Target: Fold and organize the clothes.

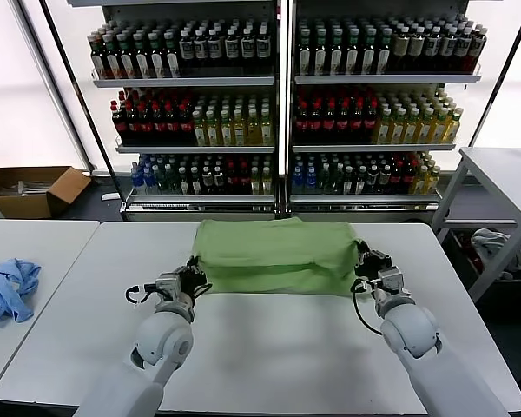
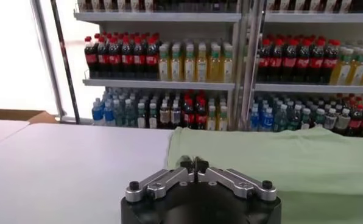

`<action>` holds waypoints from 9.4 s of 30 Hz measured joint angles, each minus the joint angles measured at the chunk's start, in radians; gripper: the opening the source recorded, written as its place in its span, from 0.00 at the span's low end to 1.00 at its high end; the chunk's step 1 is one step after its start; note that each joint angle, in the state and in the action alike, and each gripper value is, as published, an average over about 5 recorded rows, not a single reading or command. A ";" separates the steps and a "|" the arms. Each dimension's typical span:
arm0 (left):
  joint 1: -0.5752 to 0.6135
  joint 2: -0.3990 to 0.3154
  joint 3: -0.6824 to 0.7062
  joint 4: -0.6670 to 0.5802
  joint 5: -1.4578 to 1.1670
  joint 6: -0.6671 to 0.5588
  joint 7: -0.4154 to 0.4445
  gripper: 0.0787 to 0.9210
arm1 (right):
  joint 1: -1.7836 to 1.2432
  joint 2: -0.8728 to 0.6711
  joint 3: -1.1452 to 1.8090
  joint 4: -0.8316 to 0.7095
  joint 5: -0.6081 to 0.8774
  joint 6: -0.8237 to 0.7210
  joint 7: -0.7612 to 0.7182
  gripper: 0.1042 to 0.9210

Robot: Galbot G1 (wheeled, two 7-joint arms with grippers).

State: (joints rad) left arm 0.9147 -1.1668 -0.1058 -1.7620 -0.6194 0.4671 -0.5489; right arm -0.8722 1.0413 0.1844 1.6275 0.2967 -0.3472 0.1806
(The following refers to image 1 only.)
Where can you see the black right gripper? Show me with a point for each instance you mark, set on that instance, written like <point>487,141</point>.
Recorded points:
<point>373,266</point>

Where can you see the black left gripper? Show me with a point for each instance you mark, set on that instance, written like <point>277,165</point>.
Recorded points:
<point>190,282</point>

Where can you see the green printed t-shirt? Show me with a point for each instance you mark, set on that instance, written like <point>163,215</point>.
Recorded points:
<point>278,252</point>

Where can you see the small dark tea bottle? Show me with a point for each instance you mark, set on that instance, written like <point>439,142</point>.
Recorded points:
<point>196,184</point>
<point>219,182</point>
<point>383,180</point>
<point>348,184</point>
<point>360,184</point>
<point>207,182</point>
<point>371,180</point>
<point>184,184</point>

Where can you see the small red cap cola bottle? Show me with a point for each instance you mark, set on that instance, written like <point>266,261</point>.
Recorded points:
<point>407,178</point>
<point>244,182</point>
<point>395,180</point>
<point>232,182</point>

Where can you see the small yellow drink bottle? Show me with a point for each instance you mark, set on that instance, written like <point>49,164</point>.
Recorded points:
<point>255,184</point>
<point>267,184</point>
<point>432,180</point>
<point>419,182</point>

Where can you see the blue label water bottle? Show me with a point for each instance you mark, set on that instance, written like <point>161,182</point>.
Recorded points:
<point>311,182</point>
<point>149,182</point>
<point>136,182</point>
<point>298,182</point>

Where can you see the black storage crate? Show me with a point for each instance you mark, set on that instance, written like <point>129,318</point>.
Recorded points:
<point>469,265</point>

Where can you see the small white floor object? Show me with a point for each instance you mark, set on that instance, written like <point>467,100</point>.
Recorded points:
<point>109,197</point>

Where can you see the grey crumpled cloth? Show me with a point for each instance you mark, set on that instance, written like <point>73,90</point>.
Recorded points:
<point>488,243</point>

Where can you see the open cardboard box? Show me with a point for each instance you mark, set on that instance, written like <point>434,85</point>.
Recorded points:
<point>65,187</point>

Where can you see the grey side table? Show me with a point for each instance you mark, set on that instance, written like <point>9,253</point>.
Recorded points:
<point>495,174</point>

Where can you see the grey metal shelf rack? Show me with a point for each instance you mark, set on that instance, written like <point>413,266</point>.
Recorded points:
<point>182,81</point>
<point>386,79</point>

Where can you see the clear plastic packaging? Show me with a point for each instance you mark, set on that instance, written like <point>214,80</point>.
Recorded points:
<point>26,189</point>

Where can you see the light blue crumpled garment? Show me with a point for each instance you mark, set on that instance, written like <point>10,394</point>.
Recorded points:
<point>8,299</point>

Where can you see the green cap tea bottle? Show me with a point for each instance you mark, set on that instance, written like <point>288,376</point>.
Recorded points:
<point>158,65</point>
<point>173,65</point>
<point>336,56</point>
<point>351,56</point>
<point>143,65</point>
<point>320,56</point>
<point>383,56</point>
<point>367,56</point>
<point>114,65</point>
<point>128,65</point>
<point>100,65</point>
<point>305,56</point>

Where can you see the white cap dark tea bottle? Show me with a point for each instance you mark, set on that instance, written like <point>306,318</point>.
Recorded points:
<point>463,47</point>
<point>248,50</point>
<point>216,50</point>
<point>201,50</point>
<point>400,47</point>
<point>263,50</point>
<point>478,47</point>
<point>187,50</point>
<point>416,47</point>
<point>447,47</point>
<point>232,50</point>
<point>431,47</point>

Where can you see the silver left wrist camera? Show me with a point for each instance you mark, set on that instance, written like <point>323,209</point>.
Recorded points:
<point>169,284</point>

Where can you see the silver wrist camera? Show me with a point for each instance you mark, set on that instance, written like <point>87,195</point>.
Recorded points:
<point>391,278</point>
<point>169,284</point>

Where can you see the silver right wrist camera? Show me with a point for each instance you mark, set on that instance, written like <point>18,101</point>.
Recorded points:
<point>391,278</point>

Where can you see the black slanted frame pole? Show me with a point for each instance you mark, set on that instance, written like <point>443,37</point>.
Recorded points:
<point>505,65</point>
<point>76,87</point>

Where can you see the grey slanted frame pole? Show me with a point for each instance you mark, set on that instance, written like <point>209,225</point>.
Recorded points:
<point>55,87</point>

